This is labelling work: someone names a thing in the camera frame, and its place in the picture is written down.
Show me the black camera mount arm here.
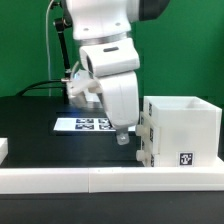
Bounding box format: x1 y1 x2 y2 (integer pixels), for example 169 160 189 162
53 0 72 77

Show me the white drawer cabinet frame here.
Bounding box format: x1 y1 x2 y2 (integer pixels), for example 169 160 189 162
142 96 222 167

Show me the white drawer box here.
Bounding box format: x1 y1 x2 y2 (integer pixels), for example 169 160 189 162
136 148 160 167
135 112 160 154

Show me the white left fence block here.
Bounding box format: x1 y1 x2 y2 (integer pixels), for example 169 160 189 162
0 138 8 165

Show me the white right fence rail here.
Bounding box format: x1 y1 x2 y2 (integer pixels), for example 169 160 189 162
213 156 224 167

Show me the grey thin cable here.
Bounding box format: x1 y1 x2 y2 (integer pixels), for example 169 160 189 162
45 0 56 98

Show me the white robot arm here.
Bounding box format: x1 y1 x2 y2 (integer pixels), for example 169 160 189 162
65 0 170 145

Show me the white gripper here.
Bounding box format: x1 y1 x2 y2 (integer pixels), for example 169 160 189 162
99 71 139 145

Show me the black cable bundle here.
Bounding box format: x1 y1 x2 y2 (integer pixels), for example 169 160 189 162
15 78 73 98

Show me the fiducial marker sheet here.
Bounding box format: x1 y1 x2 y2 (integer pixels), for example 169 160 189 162
53 117 138 132

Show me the white fence rail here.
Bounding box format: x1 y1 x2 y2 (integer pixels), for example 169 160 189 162
0 166 224 194
213 156 224 167

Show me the white front fence rail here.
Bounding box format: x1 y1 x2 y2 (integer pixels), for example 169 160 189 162
0 166 224 194

